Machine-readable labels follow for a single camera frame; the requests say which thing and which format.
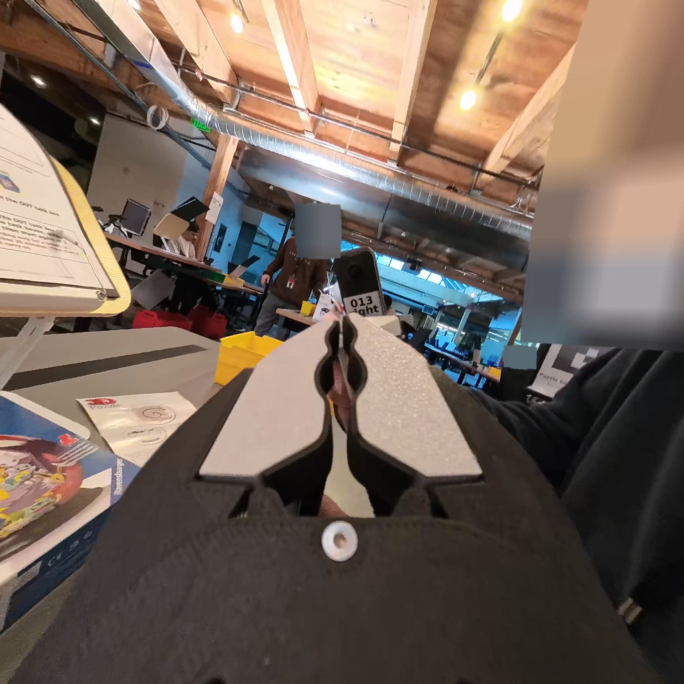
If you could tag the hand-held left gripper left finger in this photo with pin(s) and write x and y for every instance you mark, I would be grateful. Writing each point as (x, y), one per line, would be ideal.
(267, 406)

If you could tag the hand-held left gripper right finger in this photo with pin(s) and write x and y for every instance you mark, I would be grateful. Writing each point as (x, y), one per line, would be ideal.
(411, 406)

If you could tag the person's right forearm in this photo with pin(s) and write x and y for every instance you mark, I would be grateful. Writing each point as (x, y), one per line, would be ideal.
(577, 406)

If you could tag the white puzzle instruction leaflet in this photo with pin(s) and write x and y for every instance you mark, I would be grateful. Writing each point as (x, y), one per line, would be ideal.
(139, 422)

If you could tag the blue puzzle box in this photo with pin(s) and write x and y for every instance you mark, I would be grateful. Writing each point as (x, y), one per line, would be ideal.
(48, 481)

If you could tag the person's right hand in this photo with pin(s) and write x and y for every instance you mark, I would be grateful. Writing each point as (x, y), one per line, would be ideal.
(335, 399)

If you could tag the large yellow plastic bin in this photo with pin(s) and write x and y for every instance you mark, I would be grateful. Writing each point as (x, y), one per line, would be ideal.
(243, 355)

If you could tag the small yellow bin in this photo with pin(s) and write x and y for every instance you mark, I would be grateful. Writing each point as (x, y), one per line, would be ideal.
(308, 308)

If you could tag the red plastic bins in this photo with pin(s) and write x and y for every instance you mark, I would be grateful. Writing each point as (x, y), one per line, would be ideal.
(176, 320)

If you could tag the black and white sign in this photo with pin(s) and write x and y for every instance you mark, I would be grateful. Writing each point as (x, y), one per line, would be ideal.
(566, 368)

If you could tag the wooden work table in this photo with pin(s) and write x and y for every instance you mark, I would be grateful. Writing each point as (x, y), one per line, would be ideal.
(160, 256)

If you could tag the black and white panel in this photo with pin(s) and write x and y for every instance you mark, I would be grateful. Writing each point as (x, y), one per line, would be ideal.
(179, 219)

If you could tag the green exit sign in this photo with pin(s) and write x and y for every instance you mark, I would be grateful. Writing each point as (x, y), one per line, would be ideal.
(201, 125)

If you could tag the computer monitor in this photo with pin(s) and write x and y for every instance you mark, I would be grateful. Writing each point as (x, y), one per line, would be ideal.
(134, 216)

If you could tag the person's dark jacket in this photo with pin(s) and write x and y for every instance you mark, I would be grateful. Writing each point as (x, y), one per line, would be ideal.
(641, 561)

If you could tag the instruction sheet on document stand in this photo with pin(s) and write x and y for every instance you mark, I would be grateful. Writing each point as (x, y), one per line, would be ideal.
(42, 235)

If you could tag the silver air duct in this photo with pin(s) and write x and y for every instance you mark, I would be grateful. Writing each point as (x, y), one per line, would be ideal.
(374, 176)

